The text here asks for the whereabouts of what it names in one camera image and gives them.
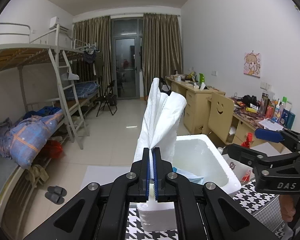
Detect blue surgical mask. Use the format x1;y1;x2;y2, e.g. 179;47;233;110
173;167;204;185

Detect white towel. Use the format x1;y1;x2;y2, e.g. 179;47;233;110
133;77;188;181

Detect right hand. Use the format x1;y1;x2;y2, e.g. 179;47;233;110
279;195;296;222

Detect white printed paper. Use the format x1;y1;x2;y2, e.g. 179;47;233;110
258;119;283;131

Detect white lotion pump bottle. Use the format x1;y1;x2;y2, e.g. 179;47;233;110
241;132;254;148

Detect red snack packet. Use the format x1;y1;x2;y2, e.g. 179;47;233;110
241;170;251;184

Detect white foam box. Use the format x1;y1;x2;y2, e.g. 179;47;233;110
137;134;241;232

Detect houndstooth table mat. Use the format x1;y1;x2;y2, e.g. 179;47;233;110
124;179;293;240

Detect wooden smiley chair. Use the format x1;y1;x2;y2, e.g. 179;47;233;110
208;92;235;145

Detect black slippers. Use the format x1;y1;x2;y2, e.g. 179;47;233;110
45;186;67;205

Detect light wooden desk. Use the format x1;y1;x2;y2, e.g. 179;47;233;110
165;77;265;147

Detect black folding chair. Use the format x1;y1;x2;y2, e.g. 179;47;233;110
96;80;117;117

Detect green bottle on desk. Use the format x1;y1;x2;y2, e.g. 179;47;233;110
199;73;205;83

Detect metal bunk bed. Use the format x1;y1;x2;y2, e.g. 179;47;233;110
0;23;103;151

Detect blue plaid quilt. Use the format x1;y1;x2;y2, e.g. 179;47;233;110
0;109;63;170

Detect right brown curtain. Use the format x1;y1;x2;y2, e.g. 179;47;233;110
142;13;183;96

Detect brown curtain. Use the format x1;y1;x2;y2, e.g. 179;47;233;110
142;13;183;96
73;16;112;93

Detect glass balcony door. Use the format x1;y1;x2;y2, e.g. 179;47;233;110
111;17;143;100

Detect left brown curtain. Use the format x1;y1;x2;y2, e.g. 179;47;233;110
73;16;112;93

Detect white air conditioner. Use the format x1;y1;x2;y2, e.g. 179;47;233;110
49;16;69;33

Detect anime girl wall poster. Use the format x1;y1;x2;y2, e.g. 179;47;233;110
243;51;261;77

